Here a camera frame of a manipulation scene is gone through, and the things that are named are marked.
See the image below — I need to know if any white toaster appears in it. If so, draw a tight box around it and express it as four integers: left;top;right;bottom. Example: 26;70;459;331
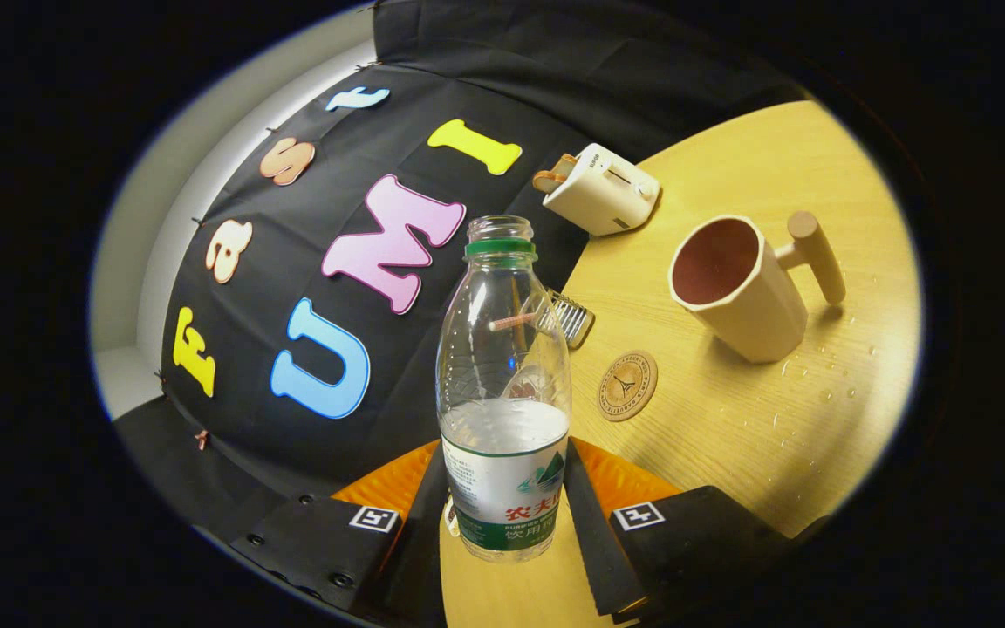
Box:
542;143;662;237

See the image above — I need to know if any black backdrop cloth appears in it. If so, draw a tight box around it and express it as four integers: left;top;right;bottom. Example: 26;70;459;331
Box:
114;0;809;542

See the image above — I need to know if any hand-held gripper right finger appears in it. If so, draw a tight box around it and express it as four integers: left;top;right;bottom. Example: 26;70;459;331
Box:
564;436;793;625

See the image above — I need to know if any beige cup with wooden handle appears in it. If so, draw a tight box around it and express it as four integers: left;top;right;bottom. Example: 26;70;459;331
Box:
668;210;847;365

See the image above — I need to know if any round wooden coaster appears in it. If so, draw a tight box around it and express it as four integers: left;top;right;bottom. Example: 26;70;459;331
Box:
597;351;659;423

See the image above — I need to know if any metal slotted spatula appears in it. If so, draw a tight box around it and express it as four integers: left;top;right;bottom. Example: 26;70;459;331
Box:
549;290;596;351

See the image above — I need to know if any wooden table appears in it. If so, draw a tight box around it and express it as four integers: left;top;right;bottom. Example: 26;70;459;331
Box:
437;99;924;628

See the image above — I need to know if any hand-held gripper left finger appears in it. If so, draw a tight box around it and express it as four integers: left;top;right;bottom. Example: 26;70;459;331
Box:
232;440;451;628

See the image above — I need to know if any clear plastic juice bottle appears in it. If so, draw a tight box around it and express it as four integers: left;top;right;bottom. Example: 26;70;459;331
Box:
435;215;573;563

